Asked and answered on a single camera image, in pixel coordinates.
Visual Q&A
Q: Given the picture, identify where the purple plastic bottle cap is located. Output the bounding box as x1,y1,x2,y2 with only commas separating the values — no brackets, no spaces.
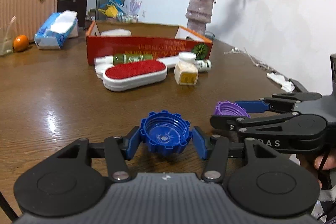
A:
214,101,250,118

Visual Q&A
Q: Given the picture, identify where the blue plastic bottle cap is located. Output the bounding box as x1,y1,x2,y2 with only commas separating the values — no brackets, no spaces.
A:
140,110,193,156

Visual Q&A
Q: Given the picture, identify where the small white bottle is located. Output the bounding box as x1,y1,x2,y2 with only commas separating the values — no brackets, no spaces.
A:
194,60,212,73

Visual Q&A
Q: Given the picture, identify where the cream square pill bottle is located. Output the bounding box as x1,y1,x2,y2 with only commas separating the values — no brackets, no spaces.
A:
174,52,199,86

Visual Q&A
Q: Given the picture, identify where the red white lint brush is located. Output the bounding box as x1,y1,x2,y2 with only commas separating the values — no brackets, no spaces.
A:
95,56,179,92

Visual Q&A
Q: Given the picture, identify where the person's right hand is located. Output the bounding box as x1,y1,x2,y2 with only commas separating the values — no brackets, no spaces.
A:
313,150,336,189

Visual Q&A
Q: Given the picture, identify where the crumpled white tissue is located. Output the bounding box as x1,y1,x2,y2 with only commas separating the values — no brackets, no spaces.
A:
266,73,295,93

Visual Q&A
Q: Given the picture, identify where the green spray bottle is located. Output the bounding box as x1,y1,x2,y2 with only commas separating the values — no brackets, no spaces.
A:
94,53,153,66

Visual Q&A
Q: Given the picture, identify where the red cardboard box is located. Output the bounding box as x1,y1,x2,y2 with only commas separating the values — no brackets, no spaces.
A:
86,21,213,65

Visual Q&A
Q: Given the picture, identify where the pink textured vase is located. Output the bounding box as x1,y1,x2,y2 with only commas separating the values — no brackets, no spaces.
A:
186,0,215,36

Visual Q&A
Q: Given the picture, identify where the blue tissue pack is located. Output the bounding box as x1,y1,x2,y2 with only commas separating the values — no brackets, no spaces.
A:
34,10,78,50

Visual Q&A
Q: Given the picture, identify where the orange fruit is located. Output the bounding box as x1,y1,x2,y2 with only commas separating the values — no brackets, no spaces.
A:
13,35,29,52

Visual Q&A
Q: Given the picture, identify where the clear drinking glass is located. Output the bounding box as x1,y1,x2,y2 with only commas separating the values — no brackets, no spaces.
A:
0,16,17,56

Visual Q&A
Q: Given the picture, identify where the pink suitcase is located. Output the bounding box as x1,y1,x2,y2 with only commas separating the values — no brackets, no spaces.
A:
1,0,58,42

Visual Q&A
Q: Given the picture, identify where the white earphones cable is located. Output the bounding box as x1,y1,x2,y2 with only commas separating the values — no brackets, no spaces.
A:
223,47,274,72

